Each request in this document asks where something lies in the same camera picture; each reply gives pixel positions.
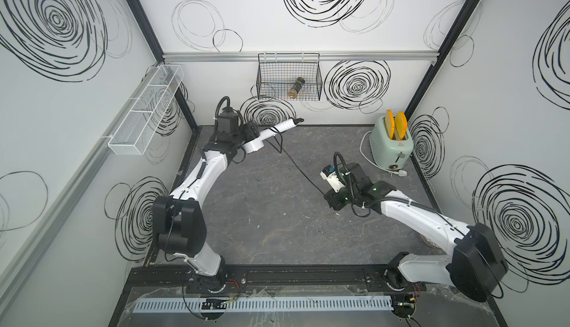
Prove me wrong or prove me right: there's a white hair dryer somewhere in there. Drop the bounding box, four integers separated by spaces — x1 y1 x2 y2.
242 118 304 154

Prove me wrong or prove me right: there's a white wire wall shelf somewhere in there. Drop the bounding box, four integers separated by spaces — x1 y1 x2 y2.
108 64 184 156

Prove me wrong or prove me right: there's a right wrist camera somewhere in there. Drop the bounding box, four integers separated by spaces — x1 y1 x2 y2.
320 165 346 193

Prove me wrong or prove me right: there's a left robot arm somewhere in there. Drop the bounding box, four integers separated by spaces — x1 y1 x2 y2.
152 112 259 293

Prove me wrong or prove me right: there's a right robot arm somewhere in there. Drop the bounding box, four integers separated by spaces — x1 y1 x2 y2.
320 163 509 303

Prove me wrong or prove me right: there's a right yellow toast slice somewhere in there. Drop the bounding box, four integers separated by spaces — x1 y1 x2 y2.
394 112 408 140

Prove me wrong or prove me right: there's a black wire wall basket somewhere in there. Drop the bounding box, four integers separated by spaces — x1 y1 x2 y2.
255 53 324 101

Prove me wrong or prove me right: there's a white slotted cable duct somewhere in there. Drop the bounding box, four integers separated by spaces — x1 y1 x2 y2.
132 296 393 315

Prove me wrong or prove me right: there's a black hair dryer cord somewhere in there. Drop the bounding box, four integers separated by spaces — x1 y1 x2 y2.
266 125 327 196

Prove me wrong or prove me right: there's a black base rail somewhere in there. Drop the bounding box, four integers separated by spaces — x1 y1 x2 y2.
123 264 428 295

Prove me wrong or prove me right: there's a yellow toast slice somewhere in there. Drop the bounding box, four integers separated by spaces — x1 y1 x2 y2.
394 112 408 140
384 110 396 140

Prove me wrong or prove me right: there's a mint green toaster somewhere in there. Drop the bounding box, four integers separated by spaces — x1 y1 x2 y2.
369 114 414 173

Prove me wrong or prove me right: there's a small jar in basket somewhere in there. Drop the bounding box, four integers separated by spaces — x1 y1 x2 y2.
288 77 305 99

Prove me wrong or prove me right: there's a left yellow toast slice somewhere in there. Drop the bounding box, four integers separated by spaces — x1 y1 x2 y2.
384 110 396 140

